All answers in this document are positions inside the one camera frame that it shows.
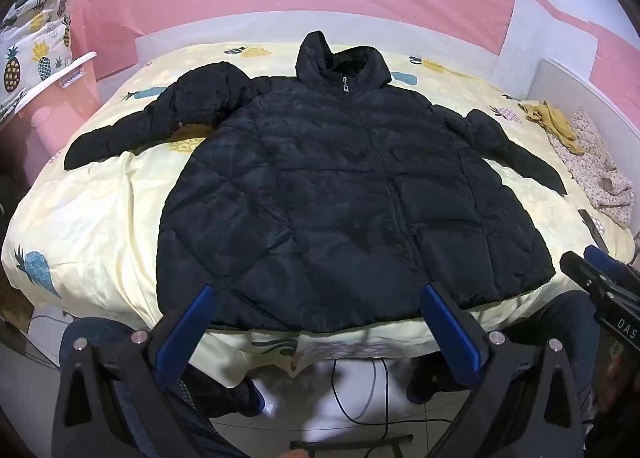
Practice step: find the pineapple print quilt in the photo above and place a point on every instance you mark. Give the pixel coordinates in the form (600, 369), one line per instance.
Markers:
(30, 52)

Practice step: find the yellow pineapple print bed sheet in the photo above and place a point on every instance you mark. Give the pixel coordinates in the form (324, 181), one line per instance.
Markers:
(100, 218)

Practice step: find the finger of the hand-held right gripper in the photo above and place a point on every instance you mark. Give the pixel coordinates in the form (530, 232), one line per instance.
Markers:
(577, 268)
(602, 257)

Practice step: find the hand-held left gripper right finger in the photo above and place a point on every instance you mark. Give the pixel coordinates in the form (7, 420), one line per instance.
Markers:
(450, 323)

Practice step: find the person's right leg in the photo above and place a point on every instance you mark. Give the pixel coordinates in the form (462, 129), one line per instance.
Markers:
(575, 318)

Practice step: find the floral print cloth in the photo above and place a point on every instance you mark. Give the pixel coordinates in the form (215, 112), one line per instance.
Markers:
(595, 162)

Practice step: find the black puffer jacket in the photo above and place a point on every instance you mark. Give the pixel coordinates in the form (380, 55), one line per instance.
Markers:
(330, 198)

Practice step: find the person's right hand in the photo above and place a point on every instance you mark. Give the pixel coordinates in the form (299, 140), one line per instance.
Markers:
(614, 383)

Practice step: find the dark blue shoe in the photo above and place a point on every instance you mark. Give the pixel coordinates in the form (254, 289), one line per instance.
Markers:
(420, 380)
(240, 398)

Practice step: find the mustard yellow cloth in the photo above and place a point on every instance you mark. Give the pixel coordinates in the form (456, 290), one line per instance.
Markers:
(552, 125)

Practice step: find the pink plastic storage box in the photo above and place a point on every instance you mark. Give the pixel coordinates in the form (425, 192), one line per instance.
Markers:
(60, 92)

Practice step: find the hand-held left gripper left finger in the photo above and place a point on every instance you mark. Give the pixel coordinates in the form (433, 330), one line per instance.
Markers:
(185, 323)

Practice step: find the black metal frame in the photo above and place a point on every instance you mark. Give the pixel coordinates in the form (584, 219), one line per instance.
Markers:
(350, 444)

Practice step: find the dark phone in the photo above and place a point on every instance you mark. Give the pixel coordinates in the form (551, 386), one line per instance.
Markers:
(591, 228)

